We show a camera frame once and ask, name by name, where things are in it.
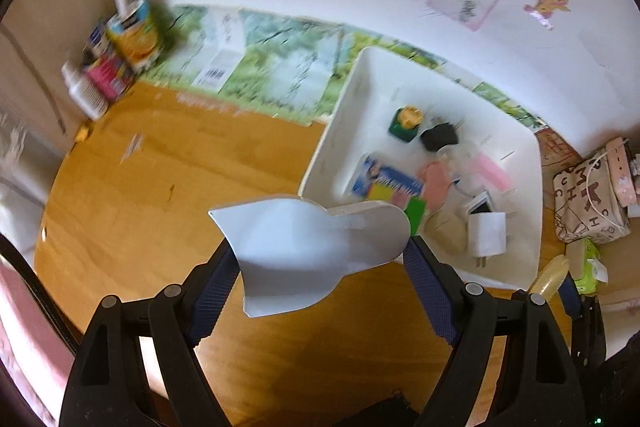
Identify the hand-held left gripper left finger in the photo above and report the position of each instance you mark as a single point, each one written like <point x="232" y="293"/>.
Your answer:
<point x="215" y="297"/>

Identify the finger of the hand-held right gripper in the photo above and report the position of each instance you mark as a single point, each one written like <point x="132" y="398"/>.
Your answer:
<point x="590" y="327"/>

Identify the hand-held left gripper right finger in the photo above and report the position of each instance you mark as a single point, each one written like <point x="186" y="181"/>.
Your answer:
<point x="425" y="292"/>

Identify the beige cardboard box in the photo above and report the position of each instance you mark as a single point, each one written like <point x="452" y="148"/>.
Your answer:
<point x="447" y="232"/>

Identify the colourful puzzle cube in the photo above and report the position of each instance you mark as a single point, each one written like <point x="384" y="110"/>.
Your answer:
<point x="415" y="214"/>

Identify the white charger adapter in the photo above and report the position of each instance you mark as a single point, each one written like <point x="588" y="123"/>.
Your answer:
<point x="485" y="234"/>

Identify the small white box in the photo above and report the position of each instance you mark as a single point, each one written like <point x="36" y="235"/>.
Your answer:
<point x="482" y="203"/>

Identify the white plastic scoop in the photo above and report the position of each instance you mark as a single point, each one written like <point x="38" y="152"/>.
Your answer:
<point x="310" y="247"/>

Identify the pink correction tape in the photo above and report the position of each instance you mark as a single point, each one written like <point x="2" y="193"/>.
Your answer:
<point x="435" y="182"/>

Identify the clear floss box blue label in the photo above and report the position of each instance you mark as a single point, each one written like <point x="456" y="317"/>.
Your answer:
<point x="385" y="179"/>

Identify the black charger adapter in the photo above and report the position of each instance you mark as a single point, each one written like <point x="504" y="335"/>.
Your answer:
<point x="440" y="138"/>

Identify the green perfume bottle gold cap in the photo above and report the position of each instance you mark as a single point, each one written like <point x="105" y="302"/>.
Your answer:
<point x="405" y="124"/>

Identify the white plastic storage bin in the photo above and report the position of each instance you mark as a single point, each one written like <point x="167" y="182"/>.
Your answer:
<point x="370" y="107"/>

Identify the green tissue pack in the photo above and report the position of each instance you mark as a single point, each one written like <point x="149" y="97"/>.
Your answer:
<point x="585" y="267"/>

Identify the beige printed tote bag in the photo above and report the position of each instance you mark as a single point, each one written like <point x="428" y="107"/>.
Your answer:
<point x="585" y="202"/>

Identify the pink pencil case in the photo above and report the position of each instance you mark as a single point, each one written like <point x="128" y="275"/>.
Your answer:
<point x="622" y="172"/>

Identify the red cartoon cardboard panel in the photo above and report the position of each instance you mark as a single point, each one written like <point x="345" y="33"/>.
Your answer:
<point x="555" y="147"/>

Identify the pink cloth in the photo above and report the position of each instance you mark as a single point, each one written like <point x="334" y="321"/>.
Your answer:
<point x="25" y="357"/>

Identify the small yellow object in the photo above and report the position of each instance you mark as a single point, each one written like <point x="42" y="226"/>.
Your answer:
<point x="85" y="134"/>

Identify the white lace curtain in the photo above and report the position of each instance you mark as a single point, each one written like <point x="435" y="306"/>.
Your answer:
<point x="20" y="167"/>

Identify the white box with barcode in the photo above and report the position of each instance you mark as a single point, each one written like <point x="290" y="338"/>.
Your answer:
<point x="220" y="62"/>

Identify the white plastic bottle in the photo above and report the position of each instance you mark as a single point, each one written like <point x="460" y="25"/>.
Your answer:
<point x="85" y="94"/>

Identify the pink can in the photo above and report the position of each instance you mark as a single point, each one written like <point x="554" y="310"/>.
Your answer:
<point x="107" y="74"/>

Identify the orange juice carton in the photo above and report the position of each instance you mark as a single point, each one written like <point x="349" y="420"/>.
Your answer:
<point x="137" y="37"/>

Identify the yellow pony wall sticker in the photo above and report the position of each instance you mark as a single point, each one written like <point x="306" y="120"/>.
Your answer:
<point x="547" y="2"/>

